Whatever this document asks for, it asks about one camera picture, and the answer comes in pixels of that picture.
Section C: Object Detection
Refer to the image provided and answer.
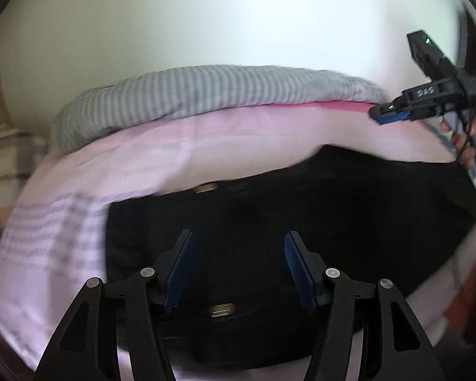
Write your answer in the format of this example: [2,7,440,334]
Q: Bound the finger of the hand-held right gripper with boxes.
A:
[370,102,409,117]
[375,112,415,125]

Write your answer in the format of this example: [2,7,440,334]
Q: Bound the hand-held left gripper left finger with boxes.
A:
[34,229,202,381]

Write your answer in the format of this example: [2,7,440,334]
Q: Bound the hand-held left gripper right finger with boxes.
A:
[283,231,447,381]

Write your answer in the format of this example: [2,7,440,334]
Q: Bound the black pants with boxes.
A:
[105,145,476,368]

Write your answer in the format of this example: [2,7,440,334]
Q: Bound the person's right hand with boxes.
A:
[440,115,476,171]

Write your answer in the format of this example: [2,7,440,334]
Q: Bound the pink checked bedsheet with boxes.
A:
[0,101,476,381]

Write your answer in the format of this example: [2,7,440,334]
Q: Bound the grey white striped blanket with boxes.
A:
[50,64,387,153]

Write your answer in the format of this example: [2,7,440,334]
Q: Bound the beige plaid pillow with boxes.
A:
[0,129,48,286]

